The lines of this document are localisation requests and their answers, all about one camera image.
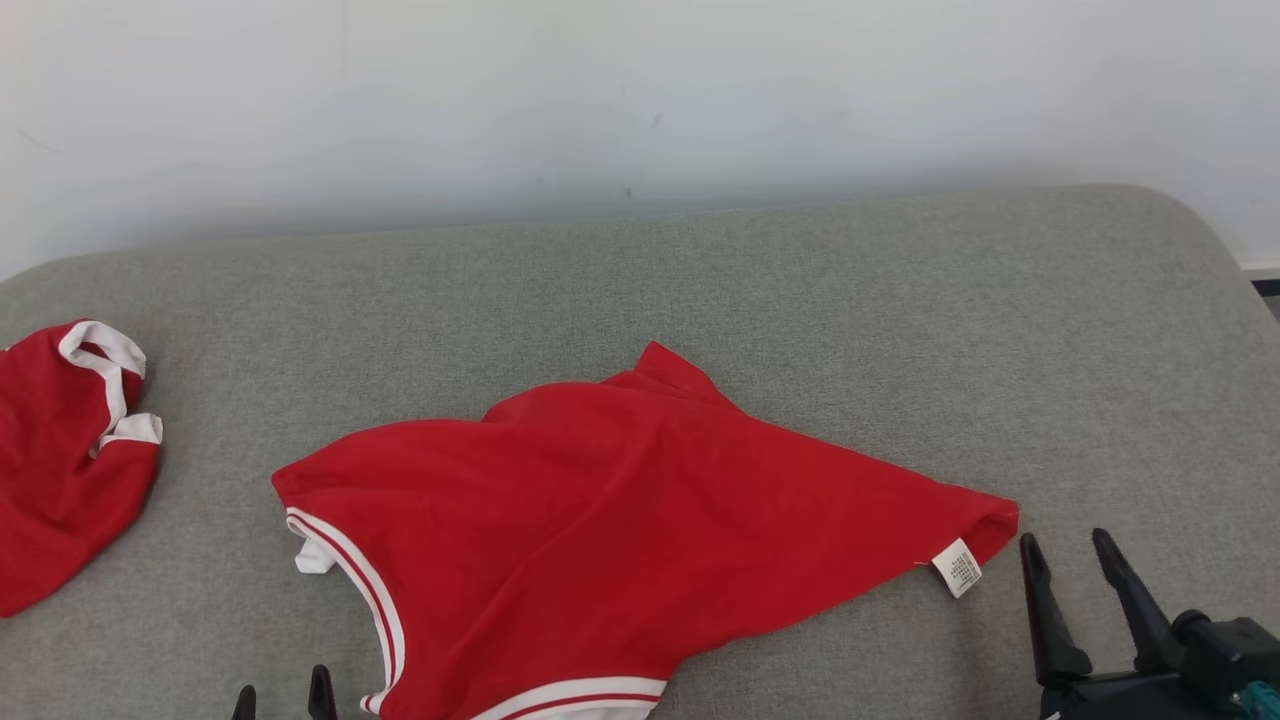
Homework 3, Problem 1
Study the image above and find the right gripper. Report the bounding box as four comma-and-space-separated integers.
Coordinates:
1019, 528, 1216, 720

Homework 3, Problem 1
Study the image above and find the red shorts white trim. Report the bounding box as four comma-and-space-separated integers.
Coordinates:
0, 320, 164, 618

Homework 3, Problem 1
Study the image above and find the red white striped jersey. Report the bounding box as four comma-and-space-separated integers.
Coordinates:
272, 340, 1021, 720

